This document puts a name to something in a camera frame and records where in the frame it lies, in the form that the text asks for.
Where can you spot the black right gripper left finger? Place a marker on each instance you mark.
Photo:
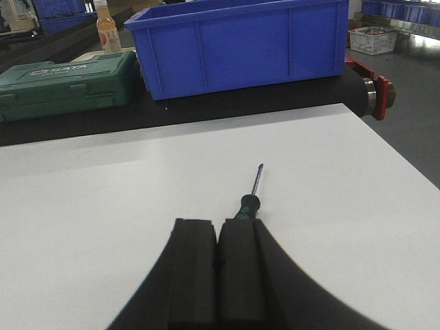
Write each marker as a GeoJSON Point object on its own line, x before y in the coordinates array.
{"type": "Point", "coordinates": [179, 291]}

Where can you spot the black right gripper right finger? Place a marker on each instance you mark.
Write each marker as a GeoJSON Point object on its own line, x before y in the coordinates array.
{"type": "Point", "coordinates": [261, 287]}

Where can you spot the green black screwdriver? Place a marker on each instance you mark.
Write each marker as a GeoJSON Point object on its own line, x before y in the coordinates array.
{"type": "Point", "coordinates": [250, 203]}

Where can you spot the large blue plastic bin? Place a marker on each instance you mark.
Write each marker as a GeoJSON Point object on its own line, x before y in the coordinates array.
{"type": "Point", "coordinates": [200, 47]}

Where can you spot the green SATA tool case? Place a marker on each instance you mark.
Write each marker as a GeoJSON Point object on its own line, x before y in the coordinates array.
{"type": "Point", "coordinates": [44, 89]}

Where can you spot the white mesh basket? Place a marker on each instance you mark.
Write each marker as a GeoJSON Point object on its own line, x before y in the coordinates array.
{"type": "Point", "coordinates": [373, 40]}

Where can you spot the orange juice bottle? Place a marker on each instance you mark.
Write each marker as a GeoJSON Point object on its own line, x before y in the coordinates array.
{"type": "Point", "coordinates": [107, 30]}

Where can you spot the red conveyor end bracket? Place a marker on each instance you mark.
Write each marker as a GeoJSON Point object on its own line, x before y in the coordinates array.
{"type": "Point", "coordinates": [380, 90]}

